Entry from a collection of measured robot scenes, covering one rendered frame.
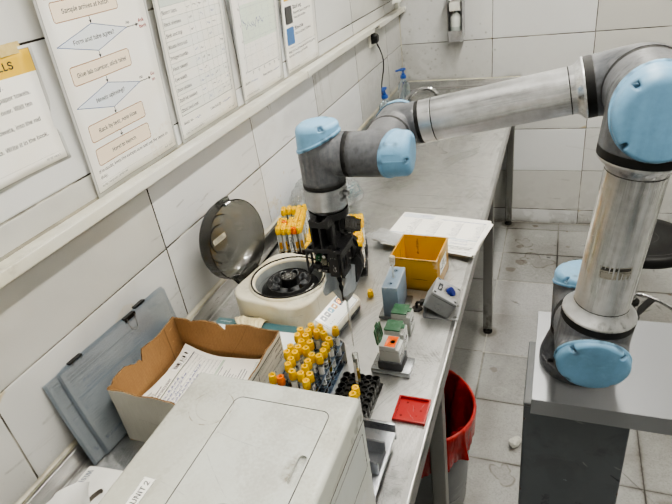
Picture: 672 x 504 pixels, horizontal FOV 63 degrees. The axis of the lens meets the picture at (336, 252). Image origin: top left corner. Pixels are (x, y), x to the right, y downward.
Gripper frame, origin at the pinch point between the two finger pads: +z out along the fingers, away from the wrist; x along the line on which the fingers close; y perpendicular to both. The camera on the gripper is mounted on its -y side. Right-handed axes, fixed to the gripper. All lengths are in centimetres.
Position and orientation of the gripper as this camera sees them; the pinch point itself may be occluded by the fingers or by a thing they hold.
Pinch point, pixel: (345, 293)
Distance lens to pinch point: 109.5
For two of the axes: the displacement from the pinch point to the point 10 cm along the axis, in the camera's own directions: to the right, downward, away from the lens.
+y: -3.5, 5.1, -7.9
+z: 1.3, 8.6, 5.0
